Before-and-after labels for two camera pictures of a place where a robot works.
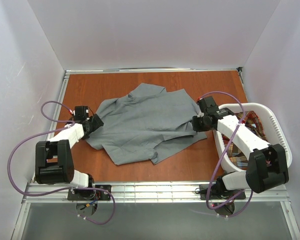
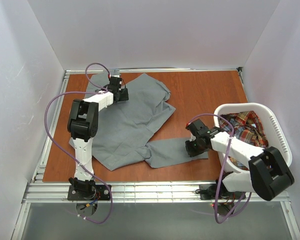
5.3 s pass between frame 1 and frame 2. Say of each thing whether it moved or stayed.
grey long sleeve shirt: moved
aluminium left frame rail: stayed
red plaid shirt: stayed
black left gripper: moved
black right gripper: moved
